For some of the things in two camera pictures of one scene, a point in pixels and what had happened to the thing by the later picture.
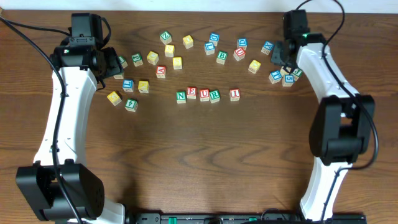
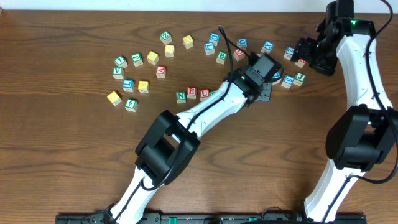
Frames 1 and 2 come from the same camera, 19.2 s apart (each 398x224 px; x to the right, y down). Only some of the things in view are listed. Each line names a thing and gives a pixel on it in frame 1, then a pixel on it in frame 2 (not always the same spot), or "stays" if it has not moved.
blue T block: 275,76 stays
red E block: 191,93 stays
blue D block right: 242,42 stays
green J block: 298,72 → 299,79
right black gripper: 280,54 → 304,50
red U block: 204,94 stays
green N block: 181,97 stays
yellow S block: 170,50 stays
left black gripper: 112,63 → 268,91
